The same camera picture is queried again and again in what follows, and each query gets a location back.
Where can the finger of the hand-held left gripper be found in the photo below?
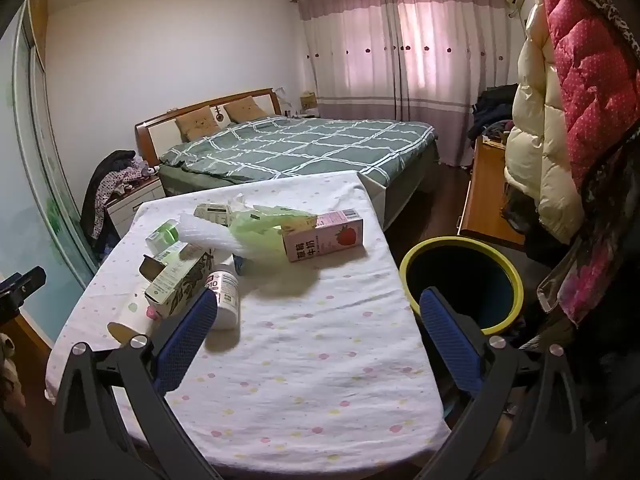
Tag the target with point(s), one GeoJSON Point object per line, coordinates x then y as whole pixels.
{"type": "Point", "coordinates": [27, 284]}

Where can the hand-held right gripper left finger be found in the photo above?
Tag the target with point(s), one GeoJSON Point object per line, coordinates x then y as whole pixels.
{"type": "Point", "coordinates": [187, 340]}

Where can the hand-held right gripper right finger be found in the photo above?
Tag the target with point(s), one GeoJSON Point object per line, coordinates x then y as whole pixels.
{"type": "Point", "coordinates": [452, 340]}

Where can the white plastic bottle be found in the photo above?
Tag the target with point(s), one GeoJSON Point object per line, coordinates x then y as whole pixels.
{"type": "Point", "coordinates": [225, 300]}

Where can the yellow rimmed dark trash bin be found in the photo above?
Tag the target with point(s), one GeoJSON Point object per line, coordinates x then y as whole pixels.
{"type": "Point", "coordinates": [465, 280]}

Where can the green and white carton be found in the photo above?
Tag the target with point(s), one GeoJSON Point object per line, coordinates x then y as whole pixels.
{"type": "Point", "coordinates": [162, 234]}

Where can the brown and white open carton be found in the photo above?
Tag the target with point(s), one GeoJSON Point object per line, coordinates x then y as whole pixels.
{"type": "Point", "coordinates": [185, 290]}

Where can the glass wardrobe sliding door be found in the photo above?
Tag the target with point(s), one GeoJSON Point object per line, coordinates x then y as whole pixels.
{"type": "Point", "coordinates": [30, 185]}

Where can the white crumpled plastic sheet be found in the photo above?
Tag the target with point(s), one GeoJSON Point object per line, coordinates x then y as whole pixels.
{"type": "Point", "coordinates": [205, 235]}

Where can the small white barcode carton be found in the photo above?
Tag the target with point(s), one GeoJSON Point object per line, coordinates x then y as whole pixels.
{"type": "Point", "coordinates": [212, 211]}

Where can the green plastic bag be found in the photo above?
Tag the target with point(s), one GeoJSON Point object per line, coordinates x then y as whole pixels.
{"type": "Point", "coordinates": [260, 230]}

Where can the white nightstand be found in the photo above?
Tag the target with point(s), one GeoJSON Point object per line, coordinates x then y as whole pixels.
{"type": "Point", "coordinates": [140, 202]}

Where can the dark brown bag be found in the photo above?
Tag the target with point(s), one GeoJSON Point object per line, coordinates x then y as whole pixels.
{"type": "Point", "coordinates": [515, 210]}

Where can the wooden desk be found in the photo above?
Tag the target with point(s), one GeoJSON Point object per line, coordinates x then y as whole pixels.
{"type": "Point", "coordinates": [487, 195]}

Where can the floral pink garment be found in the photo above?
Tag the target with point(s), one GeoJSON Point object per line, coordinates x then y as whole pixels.
{"type": "Point", "coordinates": [595, 270]}

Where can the pink strawberry milk carton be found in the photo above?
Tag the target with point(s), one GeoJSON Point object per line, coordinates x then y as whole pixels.
{"type": "Point", "coordinates": [320, 240]}

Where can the wooden bed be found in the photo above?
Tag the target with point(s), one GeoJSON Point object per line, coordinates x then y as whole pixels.
{"type": "Point", "coordinates": [165, 135]}

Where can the brown pillow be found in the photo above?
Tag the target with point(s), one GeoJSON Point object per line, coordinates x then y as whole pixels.
{"type": "Point", "coordinates": [245, 110]}
{"type": "Point", "coordinates": [197, 124]}

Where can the cream down jacket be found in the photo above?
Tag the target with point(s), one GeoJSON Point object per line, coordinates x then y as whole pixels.
{"type": "Point", "coordinates": [535, 135]}

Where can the green checked quilt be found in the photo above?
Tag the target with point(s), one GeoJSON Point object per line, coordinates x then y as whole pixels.
{"type": "Point", "coordinates": [300, 147]}

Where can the pile of dark clothes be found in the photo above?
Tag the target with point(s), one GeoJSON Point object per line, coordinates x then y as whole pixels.
{"type": "Point", "coordinates": [492, 107]}

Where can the tissue box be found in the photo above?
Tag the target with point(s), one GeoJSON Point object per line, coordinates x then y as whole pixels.
{"type": "Point", "coordinates": [308, 101]}

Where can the pink and white curtain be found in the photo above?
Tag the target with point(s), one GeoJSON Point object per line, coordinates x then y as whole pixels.
{"type": "Point", "coordinates": [350, 50]}
{"type": "Point", "coordinates": [450, 60]}

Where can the pink dotted jacket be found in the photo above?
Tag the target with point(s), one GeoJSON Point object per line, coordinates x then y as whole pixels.
{"type": "Point", "coordinates": [590, 70]}

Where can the dark patterned garment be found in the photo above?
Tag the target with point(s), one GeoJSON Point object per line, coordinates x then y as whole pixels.
{"type": "Point", "coordinates": [615, 5]}

